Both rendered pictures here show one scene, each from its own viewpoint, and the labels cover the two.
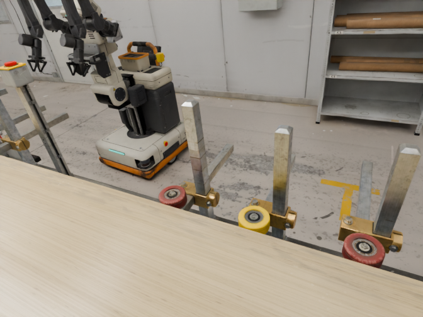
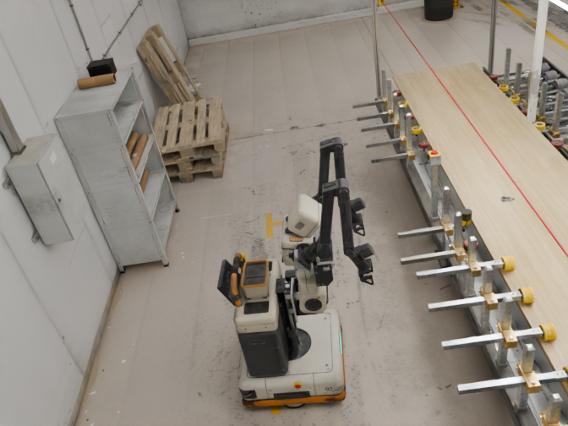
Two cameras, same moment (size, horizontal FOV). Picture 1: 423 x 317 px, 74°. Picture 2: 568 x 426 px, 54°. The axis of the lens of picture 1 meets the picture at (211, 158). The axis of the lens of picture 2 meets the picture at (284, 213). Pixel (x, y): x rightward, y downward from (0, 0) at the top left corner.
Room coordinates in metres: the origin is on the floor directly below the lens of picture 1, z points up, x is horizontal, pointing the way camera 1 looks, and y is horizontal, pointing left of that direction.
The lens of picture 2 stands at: (3.32, 2.90, 3.06)
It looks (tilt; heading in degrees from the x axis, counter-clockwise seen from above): 35 degrees down; 243
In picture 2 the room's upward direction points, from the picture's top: 11 degrees counter-clockwise
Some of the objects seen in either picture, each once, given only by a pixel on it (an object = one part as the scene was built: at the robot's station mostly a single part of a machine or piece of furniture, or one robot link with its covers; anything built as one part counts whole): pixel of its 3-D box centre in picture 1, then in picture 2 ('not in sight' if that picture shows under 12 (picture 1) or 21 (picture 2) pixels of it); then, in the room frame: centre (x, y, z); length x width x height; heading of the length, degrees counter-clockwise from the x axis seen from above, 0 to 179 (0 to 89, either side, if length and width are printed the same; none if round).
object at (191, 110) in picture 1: (200, 173); (409, 141); (0.70, 0.04, 0.92); 0.04 x 0.04 x 0.48; 60
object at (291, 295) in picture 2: (121, 97); (307, 291); (2.13, 0.64, 0.68); 0.28 x 0.27 x 0.25; 55
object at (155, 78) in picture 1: (141, 95); (268, 312); (2.38, 0.54, 0.59); 0.55 x 0.34 x 0.83; 55
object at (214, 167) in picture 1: (206, 178); (398, 156); (0.80, 0.03, 0.82); 0.43 x 0.03 x 0.04; 150
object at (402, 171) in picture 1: (381, 229); (395, 118); (0.44, -0.39, 0.87); 0.04 x 0.04 x 0.48; 60
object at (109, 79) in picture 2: not in sight; (96, 80); (2.46, -1.72, 1.59); 0.30 x 0.08 x 0.08; 150
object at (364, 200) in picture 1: (363, 208); (386, 126); (0.54, -0.40, 0.84); 0.43 x 0.03 x 0.04; 150
